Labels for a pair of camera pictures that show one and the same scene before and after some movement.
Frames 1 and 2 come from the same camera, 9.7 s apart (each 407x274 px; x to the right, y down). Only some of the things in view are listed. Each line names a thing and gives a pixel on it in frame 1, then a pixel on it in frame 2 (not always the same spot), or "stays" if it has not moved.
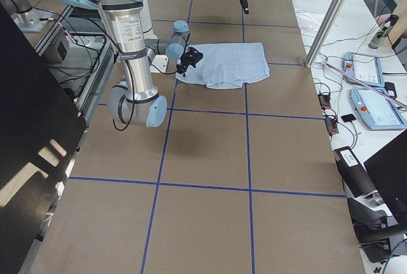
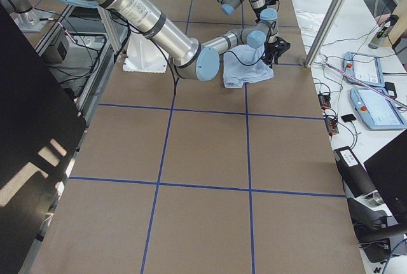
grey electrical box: [60, 49] stays
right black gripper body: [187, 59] to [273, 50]
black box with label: [355, 177] stays
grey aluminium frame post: [330, 17] stays
